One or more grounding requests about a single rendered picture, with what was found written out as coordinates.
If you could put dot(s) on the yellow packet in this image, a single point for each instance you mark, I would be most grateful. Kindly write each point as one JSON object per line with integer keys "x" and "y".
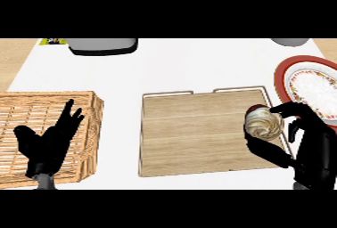
{"x": 52, "y": 41}

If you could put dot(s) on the grey and black appliance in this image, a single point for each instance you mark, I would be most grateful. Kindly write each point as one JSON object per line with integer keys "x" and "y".
{"x": 102, "y": 46}

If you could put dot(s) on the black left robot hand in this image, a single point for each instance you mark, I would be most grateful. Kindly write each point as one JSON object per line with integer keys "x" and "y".
{"x": 48, "y": 145}

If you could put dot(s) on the red rimmed floral plate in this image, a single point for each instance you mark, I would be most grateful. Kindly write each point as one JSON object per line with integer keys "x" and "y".
{"x": 312, "y": 87}

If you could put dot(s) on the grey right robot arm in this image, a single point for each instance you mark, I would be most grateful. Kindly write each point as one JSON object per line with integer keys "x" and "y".
{"x": 299, "y": 186}

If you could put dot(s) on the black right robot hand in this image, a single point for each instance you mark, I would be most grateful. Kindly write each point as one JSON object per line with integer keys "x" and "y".
{"x": 314, "y": 148}

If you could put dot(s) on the grey round container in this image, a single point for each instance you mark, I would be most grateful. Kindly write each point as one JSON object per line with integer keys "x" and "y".
{"x": 290, "y": 42}

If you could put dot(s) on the wooden tray with white rim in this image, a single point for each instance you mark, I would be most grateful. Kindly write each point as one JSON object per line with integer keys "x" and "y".
{"x": 197, "y": 133}

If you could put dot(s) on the wicker basket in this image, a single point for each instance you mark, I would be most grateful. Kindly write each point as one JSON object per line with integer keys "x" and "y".
{"x": 26, "y": 139}

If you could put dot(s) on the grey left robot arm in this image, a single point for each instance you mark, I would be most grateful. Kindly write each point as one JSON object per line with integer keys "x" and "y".
{"x": 45, "y": 182}

